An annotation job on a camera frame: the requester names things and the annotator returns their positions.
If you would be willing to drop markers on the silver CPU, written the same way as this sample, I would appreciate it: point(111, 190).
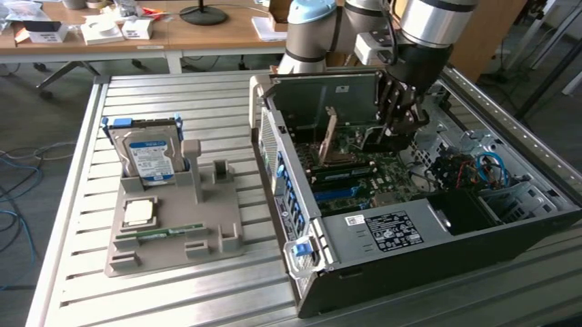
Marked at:
point(136, 213)

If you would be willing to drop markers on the green motherboard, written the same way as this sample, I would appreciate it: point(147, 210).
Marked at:
point(391, 170)

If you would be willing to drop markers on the CPU socket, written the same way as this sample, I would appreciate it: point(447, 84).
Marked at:
point(347, 158)

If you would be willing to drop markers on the low-profile graphics card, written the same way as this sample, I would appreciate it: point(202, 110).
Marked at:
point(331, 126)

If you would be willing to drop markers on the white paper stack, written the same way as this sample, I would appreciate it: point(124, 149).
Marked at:
point(266, 30)

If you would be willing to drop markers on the white box with tape roll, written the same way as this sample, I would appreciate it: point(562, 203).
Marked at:
point(102, 32)

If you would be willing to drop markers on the wooden desk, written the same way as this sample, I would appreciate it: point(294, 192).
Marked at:
point(68, 47)

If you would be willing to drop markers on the grey chipset heatsink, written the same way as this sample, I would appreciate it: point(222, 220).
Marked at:
point(386, 200)

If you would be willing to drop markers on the grey parts rack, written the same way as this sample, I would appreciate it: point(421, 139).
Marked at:
point(182, 211)

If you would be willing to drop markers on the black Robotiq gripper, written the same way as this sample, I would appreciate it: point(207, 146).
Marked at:
point(422, 64)

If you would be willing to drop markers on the small white labelled box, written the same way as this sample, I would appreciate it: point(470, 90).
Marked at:
point(136, 30)

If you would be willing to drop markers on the grey power supply unit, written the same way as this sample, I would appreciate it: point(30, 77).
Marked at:
point(354, 238)

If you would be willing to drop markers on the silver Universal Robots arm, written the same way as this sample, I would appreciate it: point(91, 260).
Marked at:
point(309, 37)

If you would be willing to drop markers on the white box with black device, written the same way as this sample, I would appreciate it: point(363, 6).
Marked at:
point(47, 34)

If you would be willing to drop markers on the black round lamp base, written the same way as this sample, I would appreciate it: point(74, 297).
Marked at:
point(202, 16)

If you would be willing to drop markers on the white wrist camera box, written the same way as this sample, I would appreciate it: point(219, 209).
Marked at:
point(370, 49)

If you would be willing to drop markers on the brown cardboard box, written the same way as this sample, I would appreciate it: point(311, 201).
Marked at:
point(278, 12)

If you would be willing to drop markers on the hard disk with blue caddy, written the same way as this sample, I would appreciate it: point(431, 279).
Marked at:
point(146, 153)

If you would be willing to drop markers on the blue case latch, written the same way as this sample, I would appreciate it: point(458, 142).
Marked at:
point(301, 248)

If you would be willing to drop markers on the black open PC case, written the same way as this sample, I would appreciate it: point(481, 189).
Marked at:
point(409, 272)

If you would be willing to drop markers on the green RAM stick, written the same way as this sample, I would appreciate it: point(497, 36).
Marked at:
point(159, 233)

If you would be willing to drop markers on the blue expansion slot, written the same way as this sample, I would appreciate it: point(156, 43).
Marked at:
point(337, 195)

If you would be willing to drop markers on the wooden cabinet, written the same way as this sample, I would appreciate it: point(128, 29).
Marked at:
point(492, 34)

